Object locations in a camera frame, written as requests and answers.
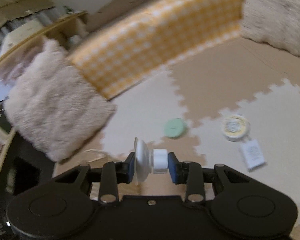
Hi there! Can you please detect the white suction cup holder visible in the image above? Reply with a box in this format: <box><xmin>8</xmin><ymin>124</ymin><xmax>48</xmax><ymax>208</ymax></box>
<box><xmin>134</xmin><ymin>138</ymin><xmax>168</xmax><ymax>184</ymax></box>

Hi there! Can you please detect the mint green round tin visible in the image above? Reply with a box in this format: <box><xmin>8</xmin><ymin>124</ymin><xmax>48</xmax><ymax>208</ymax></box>
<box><xmin>164</xmin><ymin>118</ymin><xmax>186</xmax><ymax>139</ymax></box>

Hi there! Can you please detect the round yellow white tin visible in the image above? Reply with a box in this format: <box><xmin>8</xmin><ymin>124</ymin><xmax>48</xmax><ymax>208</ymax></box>
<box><xmin>221</xmin><ymin>115</ymin><xmax>250</xmax><ymax>142</ymax></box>

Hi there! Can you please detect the white paper tag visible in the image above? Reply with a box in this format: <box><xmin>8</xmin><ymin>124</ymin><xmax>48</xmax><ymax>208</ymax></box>
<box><xmin>240</xmin><ymin>139</ymin><xmax>266</xmax><ymax>171</ymax></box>

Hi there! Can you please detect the large white fluffy pillow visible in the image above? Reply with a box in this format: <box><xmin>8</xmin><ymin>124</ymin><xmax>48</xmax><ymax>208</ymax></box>
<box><xmin>4</xmin><ymin>40</ymin><xmax>115</xmax><ymax>163</ymax></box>

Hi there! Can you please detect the yellow white checkered cushion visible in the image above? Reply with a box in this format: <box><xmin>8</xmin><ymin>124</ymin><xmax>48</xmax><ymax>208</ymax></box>
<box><xmin>71</xmin><ymin>0</ymin><xmax>243</xmax><ymax>99</ymax></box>

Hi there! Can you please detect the cream wooden shelf unit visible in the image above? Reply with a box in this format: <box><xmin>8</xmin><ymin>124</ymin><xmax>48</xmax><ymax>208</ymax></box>
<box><xmin>0</xmin><ymin>11</ymin><xmax>89</xmax><ymax>70</ymax></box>

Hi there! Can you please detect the small white fluffy pillow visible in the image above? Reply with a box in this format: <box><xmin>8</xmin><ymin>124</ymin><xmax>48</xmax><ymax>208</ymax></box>
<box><xmin>241</xmin><ymin>0</ymin><xmax>300</xmax><ymax>57</ymax></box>

